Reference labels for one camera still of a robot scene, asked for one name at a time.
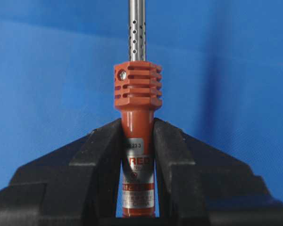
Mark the red soldering iron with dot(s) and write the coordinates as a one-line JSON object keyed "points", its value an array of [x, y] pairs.
{"points": [[137, 97]]}

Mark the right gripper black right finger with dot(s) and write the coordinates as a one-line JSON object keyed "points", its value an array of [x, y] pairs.
{"points": [[199, 185]]}

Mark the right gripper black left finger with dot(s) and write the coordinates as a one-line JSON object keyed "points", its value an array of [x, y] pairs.
{"points": [[75, 185]]}

